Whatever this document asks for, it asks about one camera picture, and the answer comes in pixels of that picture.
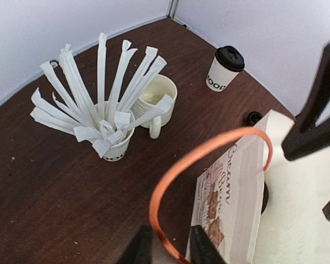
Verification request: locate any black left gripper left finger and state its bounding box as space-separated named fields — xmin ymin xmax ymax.
xmin=118 ymin=225 xmax=153 ymax=264

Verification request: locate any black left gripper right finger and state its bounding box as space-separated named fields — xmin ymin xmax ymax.
xmin=189 ymin=225 xmax=226 ymax=264

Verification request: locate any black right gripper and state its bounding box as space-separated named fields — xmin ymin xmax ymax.
xmin=280 ymin=42 xmax=330 ymax=222

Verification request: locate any stack of black cup lids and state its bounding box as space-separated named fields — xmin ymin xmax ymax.
xmin=247 ymin=112 xmax=263 ymax=127

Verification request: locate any white printed paper bag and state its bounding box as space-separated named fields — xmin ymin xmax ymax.
xmin=149 ymin=111 xmax=330 ymax=263

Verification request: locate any single white paper cup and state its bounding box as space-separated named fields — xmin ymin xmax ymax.
xmin=206 ymin=54 xmax=240 ymax=92

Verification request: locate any paper cup holding straws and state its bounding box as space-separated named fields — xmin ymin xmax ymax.
xmin=88 ymin=101 xmax=135 ymax=162

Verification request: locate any bundle of wrapped white straws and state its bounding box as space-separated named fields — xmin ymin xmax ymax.
xmin=30 ymin=33 xmax=167 ymax=142

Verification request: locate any cream ceramic mug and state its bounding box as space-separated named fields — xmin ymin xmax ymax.
xmin=131 ymin=74 xmax=178 ymax=139

